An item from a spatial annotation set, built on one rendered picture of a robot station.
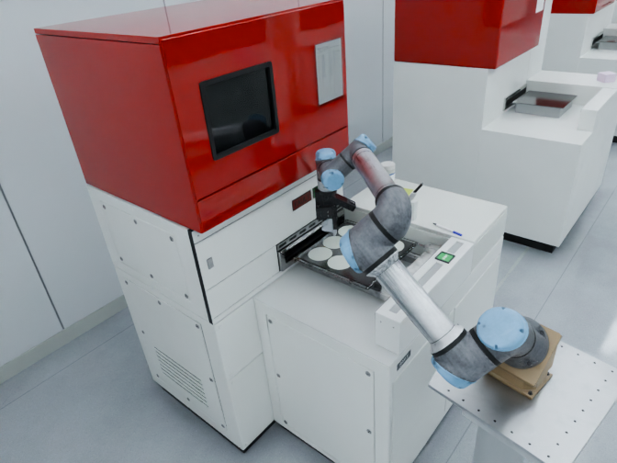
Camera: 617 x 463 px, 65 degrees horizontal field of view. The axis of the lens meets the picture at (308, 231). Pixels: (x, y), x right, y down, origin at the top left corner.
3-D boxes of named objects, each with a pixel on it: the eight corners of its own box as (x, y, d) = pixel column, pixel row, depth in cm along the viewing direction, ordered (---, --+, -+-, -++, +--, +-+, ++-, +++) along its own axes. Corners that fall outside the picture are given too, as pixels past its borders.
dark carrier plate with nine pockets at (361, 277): (297, 257, 197) (297, 256, 197) (346, 221, 219) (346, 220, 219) (366, 286, 177) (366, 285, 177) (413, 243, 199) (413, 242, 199)
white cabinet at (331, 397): (274, 432, 231) (252, 299, 189) (383, 321, 292) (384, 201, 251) (390, 514, 194) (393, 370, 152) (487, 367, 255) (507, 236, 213)
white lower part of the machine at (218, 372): (155, 389, 259) (112, 265, 217) (262, 308, 311) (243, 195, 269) (245, 463, 218) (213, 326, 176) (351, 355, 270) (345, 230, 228)
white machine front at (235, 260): (209, 322, 178) (186, 230, 157) (340, 228, 230) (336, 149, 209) (215, 326, 176) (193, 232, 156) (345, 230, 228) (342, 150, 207)
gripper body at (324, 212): (316, 212, 192) (314, 185, 186) (338, 210, 192) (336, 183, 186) (316, 221, 186) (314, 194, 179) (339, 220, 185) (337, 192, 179)
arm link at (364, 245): (505, 369, 124) (368, 209, 131) (458, 401, 128) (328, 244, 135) (500, 355, 135) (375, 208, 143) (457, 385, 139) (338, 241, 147)
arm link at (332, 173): (342, 160, 160) (336, 148, 170) (318, 182, 163) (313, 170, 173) (357, 175, 164) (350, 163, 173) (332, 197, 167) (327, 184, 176)
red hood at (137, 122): (85, 184, 196) (32, 28, 166) (232, 125, 248) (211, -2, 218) (203, 235, 153) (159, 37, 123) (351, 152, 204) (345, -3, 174)
